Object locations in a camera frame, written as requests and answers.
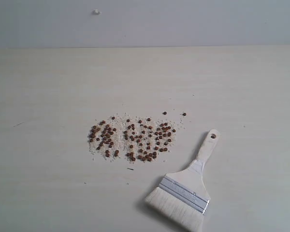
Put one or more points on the white wooden paint brush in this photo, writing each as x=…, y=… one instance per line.
x=182, y=196

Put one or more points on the pile of brown pellets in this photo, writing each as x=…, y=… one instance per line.
x=134, y=138

